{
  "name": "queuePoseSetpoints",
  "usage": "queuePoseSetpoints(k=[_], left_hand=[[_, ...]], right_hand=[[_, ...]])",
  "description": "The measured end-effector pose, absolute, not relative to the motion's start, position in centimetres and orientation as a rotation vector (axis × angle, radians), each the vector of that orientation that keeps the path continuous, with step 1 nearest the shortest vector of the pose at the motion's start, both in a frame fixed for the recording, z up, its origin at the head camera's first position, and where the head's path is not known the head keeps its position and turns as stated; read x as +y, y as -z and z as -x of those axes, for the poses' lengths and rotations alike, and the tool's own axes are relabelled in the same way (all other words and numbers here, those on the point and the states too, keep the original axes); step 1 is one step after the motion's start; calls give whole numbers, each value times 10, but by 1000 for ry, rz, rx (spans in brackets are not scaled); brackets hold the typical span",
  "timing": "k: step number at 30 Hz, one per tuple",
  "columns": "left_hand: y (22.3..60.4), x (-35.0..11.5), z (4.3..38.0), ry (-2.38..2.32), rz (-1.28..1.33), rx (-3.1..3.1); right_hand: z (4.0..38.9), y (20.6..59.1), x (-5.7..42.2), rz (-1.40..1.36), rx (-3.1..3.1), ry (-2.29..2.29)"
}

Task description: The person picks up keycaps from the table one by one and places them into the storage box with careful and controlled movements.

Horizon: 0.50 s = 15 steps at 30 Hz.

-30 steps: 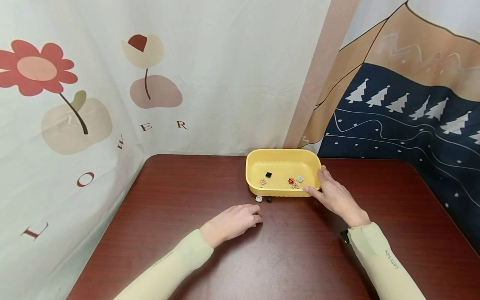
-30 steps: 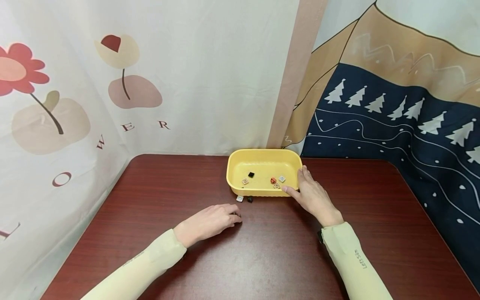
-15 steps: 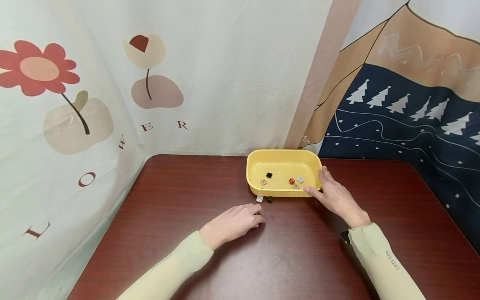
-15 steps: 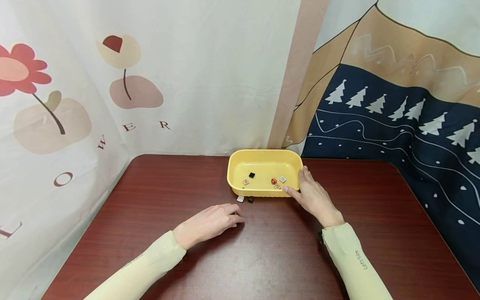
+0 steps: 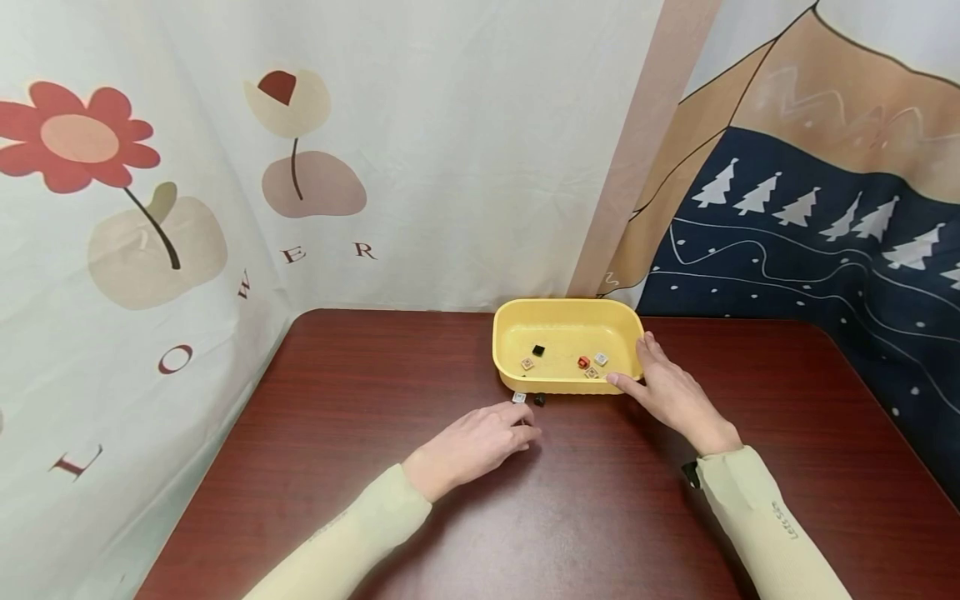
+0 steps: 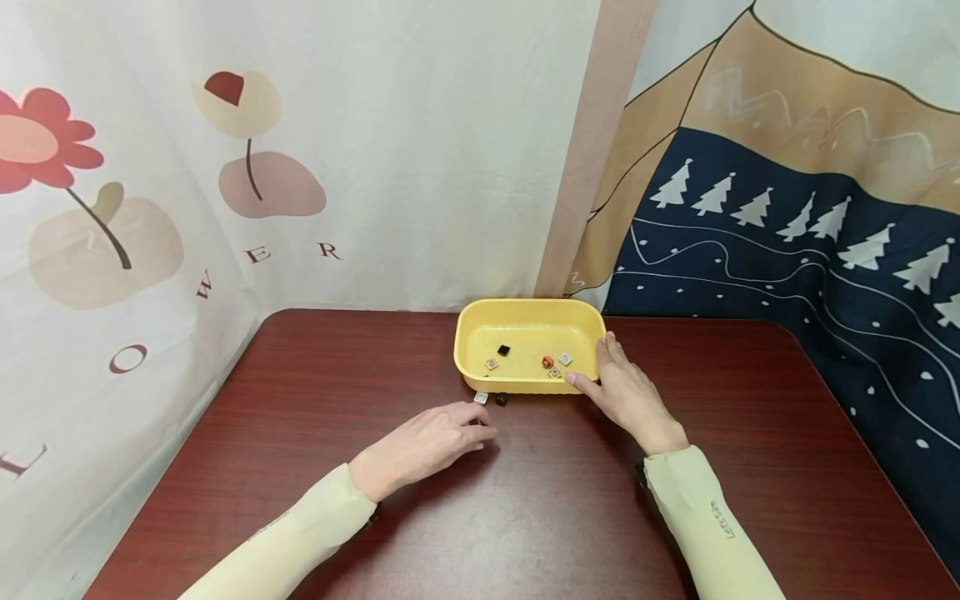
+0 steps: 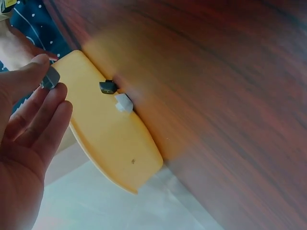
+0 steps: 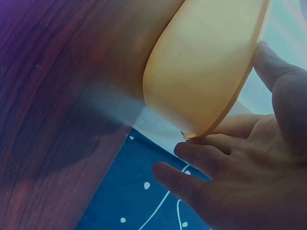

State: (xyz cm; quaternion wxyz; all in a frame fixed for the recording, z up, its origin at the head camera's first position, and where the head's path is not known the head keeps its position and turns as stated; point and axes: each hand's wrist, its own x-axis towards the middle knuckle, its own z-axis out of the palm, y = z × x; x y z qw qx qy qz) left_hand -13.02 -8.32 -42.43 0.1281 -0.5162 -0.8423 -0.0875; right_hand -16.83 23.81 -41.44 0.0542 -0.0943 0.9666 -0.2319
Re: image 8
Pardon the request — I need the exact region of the person's right hand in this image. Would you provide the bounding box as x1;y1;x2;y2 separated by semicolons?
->
152;40;307;230

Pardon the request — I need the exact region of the yellow plastic bowl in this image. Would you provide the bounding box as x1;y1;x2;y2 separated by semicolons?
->
142;0;273;140

